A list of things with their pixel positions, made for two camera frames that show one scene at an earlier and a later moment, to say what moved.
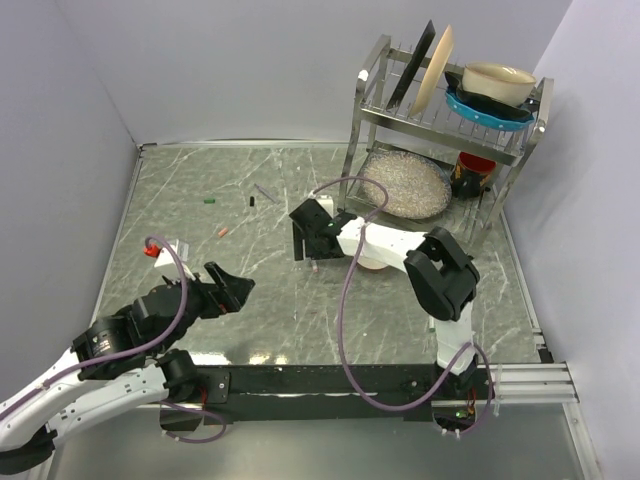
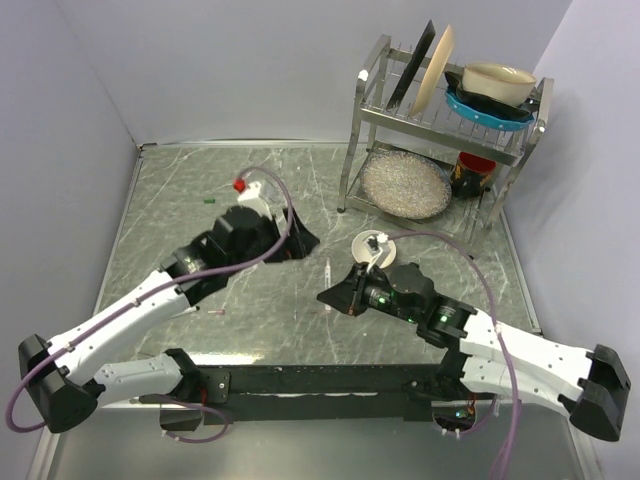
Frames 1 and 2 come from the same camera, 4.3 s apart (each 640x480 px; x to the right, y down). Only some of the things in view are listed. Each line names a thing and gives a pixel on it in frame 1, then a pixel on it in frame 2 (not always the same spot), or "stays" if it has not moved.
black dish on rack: (455, 85) stays
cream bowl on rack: (498, 82) stays
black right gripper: (298, 243) -> (348, 296)
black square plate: (412, 67) stays
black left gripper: (228, 294) -> (301, 241)
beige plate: (435, 73) stays
